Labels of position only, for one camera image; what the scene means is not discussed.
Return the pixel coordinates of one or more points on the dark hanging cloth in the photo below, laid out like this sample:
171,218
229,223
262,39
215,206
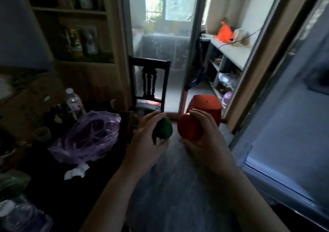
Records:
196,65

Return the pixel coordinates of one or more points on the brown wooden display cabinet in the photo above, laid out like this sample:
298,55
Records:
277,59

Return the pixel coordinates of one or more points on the small brown cup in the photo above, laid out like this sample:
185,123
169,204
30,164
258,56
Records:
43,135

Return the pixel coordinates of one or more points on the dark drink bottle red label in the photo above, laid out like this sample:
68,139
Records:
321,81

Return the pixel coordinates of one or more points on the person's right forearm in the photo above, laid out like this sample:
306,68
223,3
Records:
252,203

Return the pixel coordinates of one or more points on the silver crumpled plastic bag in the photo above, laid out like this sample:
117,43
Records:
227,80

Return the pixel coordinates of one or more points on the glass sliding door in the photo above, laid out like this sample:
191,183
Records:
164,47

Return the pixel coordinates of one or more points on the red mango fruit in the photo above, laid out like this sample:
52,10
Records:
189,127

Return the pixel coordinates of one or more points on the dark wooden chair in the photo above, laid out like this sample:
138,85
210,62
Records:
149,61

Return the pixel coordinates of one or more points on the person's right hand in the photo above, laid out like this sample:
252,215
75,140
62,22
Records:
213,149

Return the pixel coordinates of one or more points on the white kitchen counter shelf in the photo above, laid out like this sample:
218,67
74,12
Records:
234,52

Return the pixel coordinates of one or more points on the red plastic stool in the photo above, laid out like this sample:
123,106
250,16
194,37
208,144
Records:
205,102

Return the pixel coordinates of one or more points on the black refrigerator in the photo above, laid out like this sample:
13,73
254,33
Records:
288,136

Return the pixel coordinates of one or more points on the pink plastic bowl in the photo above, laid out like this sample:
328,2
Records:
227,98

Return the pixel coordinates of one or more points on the person's left hand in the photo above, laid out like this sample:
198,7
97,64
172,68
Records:
144,149

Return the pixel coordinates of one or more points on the dark round fruit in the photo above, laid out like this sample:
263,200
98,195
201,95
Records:
164,129

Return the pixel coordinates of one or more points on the white kettle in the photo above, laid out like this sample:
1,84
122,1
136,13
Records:
237,35

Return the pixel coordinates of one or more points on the person's left forearm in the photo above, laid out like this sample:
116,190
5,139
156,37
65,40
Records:
110,203

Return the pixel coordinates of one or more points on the purple plastic bag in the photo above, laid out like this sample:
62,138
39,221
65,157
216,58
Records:
84,136

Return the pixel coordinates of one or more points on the water bottle red label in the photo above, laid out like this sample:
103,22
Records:
75,106

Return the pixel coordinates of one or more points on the brown cardboard box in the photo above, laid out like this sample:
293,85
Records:
28,103

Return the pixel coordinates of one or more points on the crumpled white paper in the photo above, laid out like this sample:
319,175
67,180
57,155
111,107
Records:
75,172

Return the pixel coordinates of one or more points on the clear plastic water bottle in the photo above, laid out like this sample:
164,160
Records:
23,216

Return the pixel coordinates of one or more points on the orange plastic bag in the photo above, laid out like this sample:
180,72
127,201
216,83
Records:
224,33

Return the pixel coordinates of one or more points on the light green plastic bag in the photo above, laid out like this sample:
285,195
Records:
12,183

